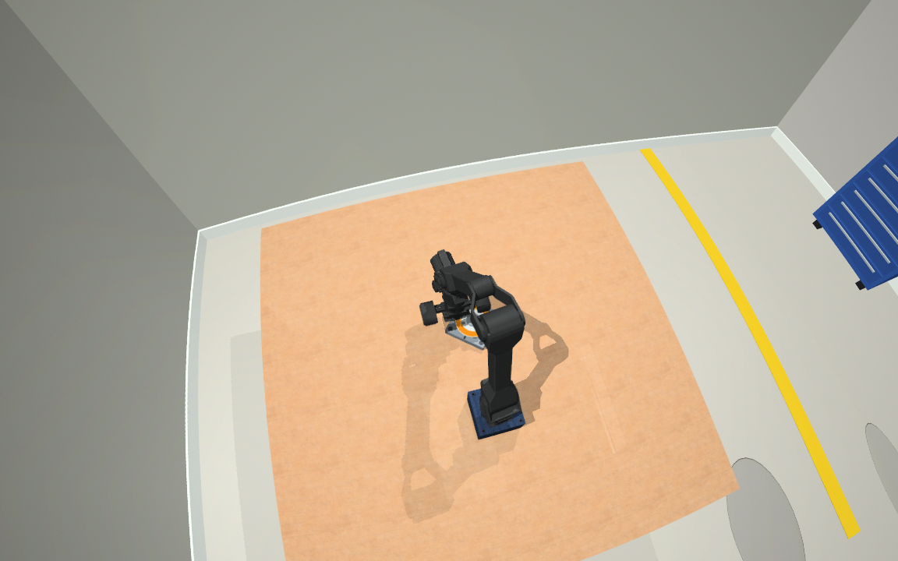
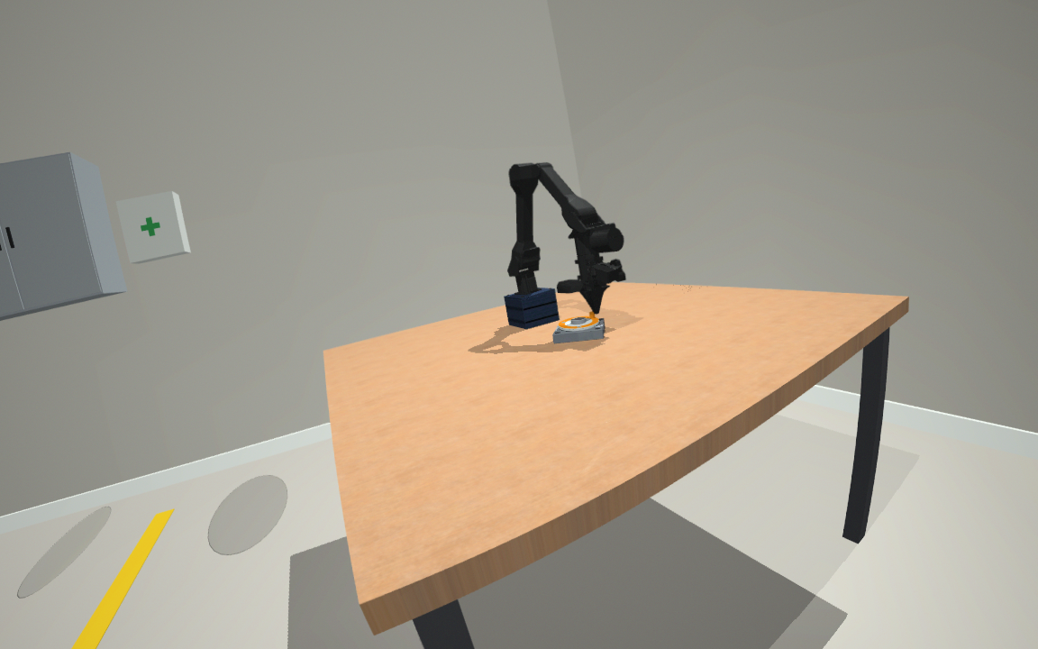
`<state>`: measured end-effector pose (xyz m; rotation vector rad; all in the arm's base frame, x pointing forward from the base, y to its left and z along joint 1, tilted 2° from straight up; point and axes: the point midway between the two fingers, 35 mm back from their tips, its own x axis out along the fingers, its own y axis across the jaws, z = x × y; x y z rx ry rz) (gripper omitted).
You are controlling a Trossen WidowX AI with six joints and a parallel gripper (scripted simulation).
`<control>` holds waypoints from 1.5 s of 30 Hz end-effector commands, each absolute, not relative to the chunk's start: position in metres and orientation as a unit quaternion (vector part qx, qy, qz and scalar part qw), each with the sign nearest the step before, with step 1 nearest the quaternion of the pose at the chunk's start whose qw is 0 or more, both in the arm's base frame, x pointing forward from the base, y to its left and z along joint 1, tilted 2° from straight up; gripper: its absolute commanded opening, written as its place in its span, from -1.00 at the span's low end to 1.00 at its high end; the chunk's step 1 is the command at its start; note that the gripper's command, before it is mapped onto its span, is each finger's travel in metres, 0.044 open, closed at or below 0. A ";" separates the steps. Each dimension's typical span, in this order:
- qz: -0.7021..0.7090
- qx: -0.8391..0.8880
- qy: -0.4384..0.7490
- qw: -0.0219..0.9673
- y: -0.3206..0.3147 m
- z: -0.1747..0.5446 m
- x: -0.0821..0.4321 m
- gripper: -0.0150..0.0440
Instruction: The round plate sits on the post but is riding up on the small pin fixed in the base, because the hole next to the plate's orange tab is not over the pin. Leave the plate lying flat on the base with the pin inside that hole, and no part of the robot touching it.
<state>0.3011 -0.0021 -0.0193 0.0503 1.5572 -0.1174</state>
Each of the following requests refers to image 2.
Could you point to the orange and white round plate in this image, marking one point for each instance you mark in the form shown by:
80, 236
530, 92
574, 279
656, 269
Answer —
591, 321

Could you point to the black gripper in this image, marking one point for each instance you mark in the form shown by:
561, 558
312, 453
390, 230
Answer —
592, 292

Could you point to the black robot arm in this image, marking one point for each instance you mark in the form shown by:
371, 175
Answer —
590, 232

